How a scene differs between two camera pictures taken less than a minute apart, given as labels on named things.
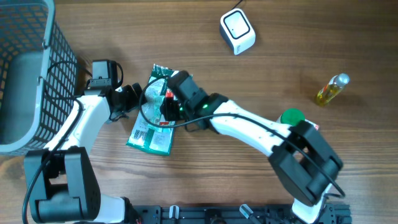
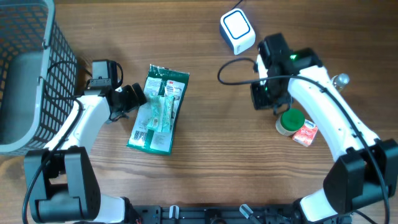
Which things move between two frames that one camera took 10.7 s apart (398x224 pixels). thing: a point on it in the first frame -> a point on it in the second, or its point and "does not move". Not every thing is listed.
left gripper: [132, 99] does not move
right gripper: [176, 118] -> [259, 101]
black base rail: [234, 214] does not move
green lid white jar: [291, 116] does not move
